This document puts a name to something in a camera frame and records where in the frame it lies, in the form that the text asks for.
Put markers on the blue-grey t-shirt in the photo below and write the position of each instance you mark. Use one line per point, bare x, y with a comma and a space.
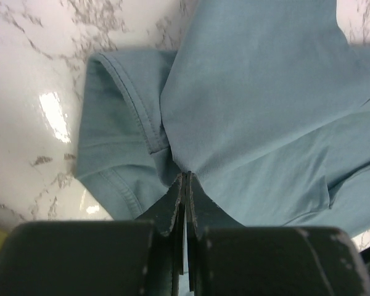
265, 102

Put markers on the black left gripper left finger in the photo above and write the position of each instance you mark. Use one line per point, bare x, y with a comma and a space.
134, 257

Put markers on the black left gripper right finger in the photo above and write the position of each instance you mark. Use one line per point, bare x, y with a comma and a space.
227, 258

